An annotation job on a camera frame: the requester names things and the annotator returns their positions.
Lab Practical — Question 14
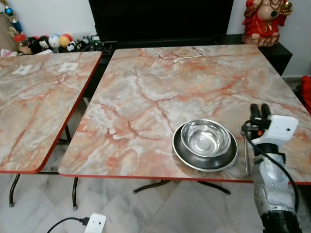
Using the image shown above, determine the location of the red cushion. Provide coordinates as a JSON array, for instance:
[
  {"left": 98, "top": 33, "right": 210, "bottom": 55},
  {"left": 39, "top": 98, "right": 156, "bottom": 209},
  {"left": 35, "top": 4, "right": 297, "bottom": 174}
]
[{"left": 301, "top": 75, "right": 311, "bottom": 113}]

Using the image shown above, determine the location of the stainless steel bowl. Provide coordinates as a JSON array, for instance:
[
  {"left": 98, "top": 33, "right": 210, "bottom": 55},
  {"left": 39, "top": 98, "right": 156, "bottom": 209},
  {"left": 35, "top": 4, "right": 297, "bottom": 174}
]
[{"left": 180, "top": 119, "right": 232, "bottom": 159}]

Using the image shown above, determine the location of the stainless steel plate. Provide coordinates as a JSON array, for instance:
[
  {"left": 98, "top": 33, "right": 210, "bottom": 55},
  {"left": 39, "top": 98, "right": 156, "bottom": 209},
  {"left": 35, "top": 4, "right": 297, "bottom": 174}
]
[{"left": 173, "top": 121, "right": 240, "bottom": 173}]

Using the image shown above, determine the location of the red laughing buddha statue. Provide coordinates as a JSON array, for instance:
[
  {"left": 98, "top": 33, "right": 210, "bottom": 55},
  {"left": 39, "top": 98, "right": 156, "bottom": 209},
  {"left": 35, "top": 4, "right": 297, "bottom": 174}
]
[{"left": 241, "top": 0, "right": 294, "bottom": 48}]

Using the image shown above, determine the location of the black television screen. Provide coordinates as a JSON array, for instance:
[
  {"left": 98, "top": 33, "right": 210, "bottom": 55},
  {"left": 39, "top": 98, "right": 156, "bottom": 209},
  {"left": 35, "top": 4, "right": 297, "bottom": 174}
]
[{"left": 88, "top": 0, "right": 235, "bottom": 43}]

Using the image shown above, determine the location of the white power adapter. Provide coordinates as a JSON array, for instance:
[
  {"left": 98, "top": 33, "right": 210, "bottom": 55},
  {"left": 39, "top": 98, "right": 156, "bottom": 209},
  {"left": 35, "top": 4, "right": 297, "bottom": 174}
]
[{"left": 83, "top": 213, "right": 107, "bottom": 233}]

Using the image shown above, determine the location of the white paper sticker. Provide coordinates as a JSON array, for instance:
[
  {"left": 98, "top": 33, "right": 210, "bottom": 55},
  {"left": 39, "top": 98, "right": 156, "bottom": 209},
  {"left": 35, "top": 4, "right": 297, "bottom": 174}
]
[
  {"left": 58, "top": 62, "right": 79, "bottom": 72},
  {"left": 12, "top": 65, "right": 33, "bottom": 75}
]

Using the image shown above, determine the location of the yellow red round toy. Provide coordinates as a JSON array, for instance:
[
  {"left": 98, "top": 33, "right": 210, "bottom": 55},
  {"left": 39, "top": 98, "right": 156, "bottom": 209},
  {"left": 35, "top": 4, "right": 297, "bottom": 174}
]
[{"left": 59, "top": 33, "right": 74, "bottom": 48}]

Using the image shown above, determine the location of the white blue round toy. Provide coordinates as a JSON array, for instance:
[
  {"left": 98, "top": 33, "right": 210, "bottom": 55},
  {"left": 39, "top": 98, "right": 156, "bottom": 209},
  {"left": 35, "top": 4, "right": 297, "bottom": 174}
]
[{"left": 48, "top": 34, "right": 61, "bottom": 50}]

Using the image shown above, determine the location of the black white mouse plush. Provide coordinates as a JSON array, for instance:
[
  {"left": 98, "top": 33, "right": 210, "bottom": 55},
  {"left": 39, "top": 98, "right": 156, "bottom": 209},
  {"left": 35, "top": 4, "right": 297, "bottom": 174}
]
[{"left": 38, "top": 36, "right": 52, "bottom": 52}]

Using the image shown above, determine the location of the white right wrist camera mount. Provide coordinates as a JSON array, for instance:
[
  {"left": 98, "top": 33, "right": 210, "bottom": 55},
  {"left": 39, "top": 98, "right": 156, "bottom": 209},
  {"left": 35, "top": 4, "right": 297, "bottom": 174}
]
[{"left": 253, "top": 115, "right": 299, "bottom": 148}]

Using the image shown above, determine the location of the thin white cable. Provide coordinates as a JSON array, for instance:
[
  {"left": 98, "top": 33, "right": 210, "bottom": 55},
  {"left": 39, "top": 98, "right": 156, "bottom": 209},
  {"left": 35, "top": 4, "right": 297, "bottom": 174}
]
[{"left": 173, "top": 48, "right": 206, "bottom": 64}]

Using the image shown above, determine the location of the black adapter cable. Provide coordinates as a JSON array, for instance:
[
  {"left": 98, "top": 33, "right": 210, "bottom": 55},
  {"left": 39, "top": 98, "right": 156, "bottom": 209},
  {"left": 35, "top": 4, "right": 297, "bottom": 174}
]
[{"left": 47, "top": 216, "right": 91, "bottom": 233}]

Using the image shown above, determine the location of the black metal small table frame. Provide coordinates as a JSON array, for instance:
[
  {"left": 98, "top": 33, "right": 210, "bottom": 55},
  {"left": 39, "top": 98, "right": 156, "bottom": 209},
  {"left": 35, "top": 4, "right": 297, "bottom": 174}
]
[{"left": 8, "top": 169, "right": 60, "bottom": 208}]

